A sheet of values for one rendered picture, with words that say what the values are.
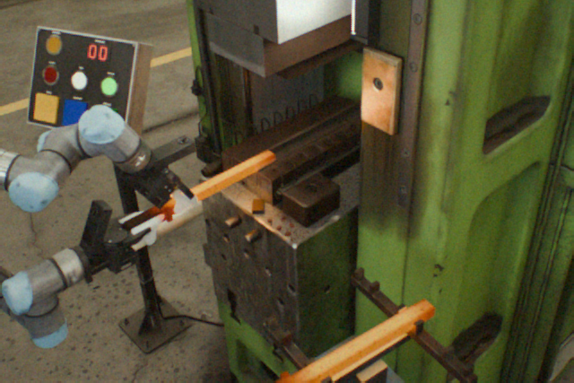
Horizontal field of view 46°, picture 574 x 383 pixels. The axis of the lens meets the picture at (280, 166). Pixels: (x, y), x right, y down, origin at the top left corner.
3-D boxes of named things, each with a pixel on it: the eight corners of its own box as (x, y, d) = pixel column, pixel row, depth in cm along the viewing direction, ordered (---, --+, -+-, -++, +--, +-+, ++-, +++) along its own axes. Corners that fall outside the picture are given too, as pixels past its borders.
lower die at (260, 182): (273, 205, 167) (271, 178, 162) (223, 172, 179) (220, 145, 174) (386, 139, 189) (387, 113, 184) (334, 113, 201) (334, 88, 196)
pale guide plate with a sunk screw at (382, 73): (391, 135, 141) (395, 62, 131) (360, 119, 147) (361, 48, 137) (398, 132, 142) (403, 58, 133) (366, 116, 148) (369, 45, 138)
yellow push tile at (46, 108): (54, 123, 191) (57, 97, 190) (33, 118, 194) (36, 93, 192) (59, 123, 193) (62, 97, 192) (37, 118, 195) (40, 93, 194)
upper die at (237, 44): (265, 78, 146) (262, 38, 141) (210, 49, 159) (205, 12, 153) (393, 20, 168) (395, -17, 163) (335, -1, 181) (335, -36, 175)
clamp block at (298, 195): (306, 229, 159) (306, 207, 156) (282, 213, 165) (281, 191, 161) (342, 206, 166) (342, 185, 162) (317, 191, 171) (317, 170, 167)
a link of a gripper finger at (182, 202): (183, 221, 156) (159, 199, 150) (200, 201, 157) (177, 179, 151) (190, 226, 154) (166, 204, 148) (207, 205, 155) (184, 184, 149)
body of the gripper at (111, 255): (122, 246, 154) (73, 271, 148) (115, 216, 149) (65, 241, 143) (140, 262, 149) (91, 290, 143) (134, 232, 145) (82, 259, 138)
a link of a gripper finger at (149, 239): (166, 230, 155) (130, 248, 151) (162, 211, 152) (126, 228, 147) (172, 238, 153) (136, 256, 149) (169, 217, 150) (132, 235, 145)
